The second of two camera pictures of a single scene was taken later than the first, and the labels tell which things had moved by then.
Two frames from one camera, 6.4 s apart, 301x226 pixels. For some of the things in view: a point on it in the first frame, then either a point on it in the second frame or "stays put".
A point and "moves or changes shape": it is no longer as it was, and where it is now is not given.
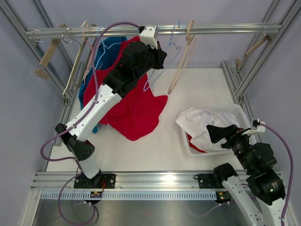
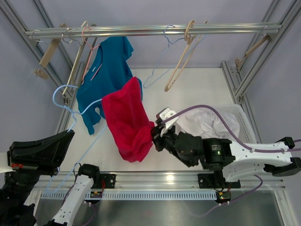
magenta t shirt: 138,111 moves or changes shape
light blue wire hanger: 169,63 → 153,69
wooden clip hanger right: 238,61 stays put
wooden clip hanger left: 41,70 stays put
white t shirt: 195,121 stays put
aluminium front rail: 59,181 stays put
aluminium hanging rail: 214,28 stays put
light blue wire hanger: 105,47 → 75,113
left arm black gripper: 159,54 → 44,154
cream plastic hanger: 74,64 stays put
